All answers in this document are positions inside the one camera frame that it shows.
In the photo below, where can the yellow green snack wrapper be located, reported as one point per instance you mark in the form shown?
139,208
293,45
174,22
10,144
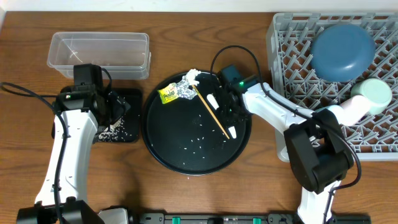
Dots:
169,93

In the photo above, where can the clear plastic storage bin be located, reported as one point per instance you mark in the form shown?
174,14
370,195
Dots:
125,55

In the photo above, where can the mint green bowl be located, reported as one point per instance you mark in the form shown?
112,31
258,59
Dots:
376,91

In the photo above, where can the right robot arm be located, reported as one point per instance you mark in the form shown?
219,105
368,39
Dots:
318,153

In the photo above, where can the wooden chopstick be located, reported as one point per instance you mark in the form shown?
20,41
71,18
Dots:
210,111

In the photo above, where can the grey dishwasher rack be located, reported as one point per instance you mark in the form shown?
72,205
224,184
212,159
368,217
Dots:
289,40

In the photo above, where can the light blue cup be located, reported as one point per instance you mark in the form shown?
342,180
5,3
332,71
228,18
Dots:
337,110

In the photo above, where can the white pink cup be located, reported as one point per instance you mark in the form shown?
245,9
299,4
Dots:
354,109

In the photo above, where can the white plastic knife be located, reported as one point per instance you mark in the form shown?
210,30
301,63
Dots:
215,105

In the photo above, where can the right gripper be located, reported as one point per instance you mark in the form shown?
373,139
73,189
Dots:
228,101

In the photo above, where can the round black serving tray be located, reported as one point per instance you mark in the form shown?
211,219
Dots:
184,137

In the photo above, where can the pile of white rice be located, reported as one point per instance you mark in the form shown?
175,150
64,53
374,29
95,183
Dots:
113,132

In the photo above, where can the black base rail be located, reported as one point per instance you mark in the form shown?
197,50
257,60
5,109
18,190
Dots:
160,218

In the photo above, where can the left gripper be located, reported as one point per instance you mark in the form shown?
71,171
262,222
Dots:
115,106

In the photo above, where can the black rectangular tray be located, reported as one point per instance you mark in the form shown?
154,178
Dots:
133,105

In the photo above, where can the clear plastic wrapper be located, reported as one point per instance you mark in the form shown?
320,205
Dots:
184,89

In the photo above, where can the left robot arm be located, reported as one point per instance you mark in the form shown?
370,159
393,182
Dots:
80,113

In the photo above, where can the crumpled white tissue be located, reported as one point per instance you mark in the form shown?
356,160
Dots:
191,76

